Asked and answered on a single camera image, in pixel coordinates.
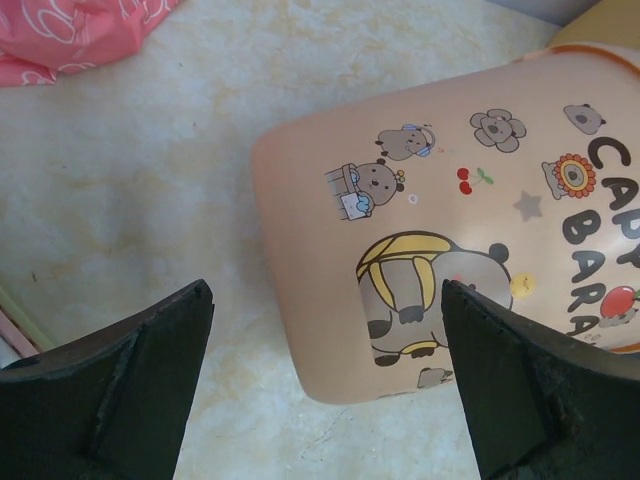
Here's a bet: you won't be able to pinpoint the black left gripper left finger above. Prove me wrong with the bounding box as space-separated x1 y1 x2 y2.
1 280 214 479

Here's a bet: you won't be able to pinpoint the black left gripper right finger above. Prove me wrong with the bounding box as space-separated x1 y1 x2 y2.
441 281 639 479

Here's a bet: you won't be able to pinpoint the peach capybara print bucket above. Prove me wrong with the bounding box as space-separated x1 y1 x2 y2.
250 43 639 404

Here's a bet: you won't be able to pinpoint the yellow slatted waste bin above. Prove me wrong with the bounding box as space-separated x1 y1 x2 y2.
547 0 640 50

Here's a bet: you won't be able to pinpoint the stacked pastel baskets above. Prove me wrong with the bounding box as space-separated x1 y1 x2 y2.
1 287 54 359

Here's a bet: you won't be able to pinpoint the pink plastic bag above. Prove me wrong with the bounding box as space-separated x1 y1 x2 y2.
1 0 180 87

